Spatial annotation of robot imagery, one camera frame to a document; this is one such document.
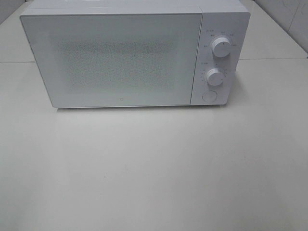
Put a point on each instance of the round white door button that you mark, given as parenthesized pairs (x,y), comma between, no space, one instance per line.
(209,96)

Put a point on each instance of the white timer knob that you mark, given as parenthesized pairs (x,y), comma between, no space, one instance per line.
(215,77)

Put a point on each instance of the white microwave door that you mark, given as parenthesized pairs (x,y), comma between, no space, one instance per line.
(115,60)

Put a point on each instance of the white microwave oven body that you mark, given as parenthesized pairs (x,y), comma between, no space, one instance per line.
(219,18)

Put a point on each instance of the upper white power knob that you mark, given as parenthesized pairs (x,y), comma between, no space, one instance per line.
(221,46)

